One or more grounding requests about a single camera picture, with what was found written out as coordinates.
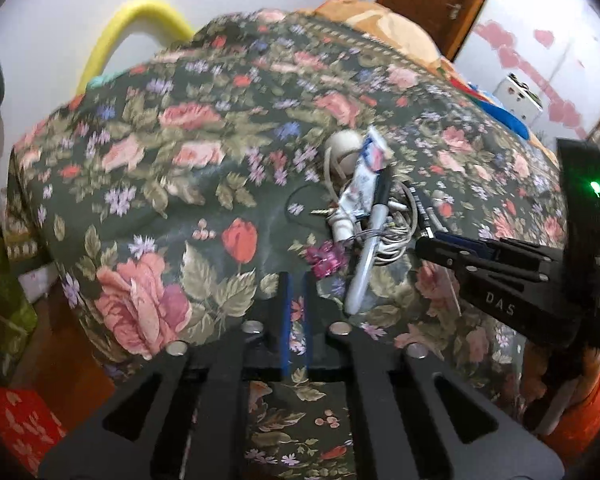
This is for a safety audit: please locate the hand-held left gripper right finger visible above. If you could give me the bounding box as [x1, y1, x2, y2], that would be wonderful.
[300, 274, 566, 480]

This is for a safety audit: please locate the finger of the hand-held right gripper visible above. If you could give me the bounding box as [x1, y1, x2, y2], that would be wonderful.
[432, 231, 552, 263]
[414, 236, 552, 283]

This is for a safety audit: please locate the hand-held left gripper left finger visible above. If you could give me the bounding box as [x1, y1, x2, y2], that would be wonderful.
[37, 271, 293, 480]

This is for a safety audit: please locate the black cable plug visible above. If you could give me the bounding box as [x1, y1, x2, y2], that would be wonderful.
[412, 187, 443, 238]

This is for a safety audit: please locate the pink candy wrapper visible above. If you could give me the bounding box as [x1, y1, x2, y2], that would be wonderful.
[305, 241, 348, 281]

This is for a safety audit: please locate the black silver marker pen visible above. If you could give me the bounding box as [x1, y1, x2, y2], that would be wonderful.
[344, 165, 396, 313]

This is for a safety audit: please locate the thin black cable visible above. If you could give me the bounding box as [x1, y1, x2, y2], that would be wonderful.
[286, 182, 341, 218]

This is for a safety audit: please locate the white toothpaste tube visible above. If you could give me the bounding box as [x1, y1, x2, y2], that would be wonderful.
[337, 127, 396, 221]

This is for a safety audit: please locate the white charger cable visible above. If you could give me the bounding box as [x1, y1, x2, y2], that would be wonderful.
[322, 130, 421, 266]

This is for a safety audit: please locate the orange red cloth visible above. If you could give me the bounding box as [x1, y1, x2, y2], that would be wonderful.
[550, 370, 600, 461]

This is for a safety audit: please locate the dark floral blanket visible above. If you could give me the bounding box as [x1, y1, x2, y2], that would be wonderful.
[5, 7, 573, 480]

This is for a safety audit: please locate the white box with holes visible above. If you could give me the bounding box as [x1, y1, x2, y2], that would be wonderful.
[495, 74, 543, 123]

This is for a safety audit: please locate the orange colourful blanket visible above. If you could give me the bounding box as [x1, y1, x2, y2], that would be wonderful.
[295, 0, 563, 161]

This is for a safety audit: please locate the white wardrobe with pink hearts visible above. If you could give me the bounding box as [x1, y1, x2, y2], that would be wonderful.
[452, 0, 600, 161]

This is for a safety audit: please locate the teal cloth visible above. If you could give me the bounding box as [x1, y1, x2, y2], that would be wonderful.
[87, 72, 126, 91]

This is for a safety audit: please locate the yellow foam tube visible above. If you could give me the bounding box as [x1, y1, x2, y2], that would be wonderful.
[76, 0, 196, 96]

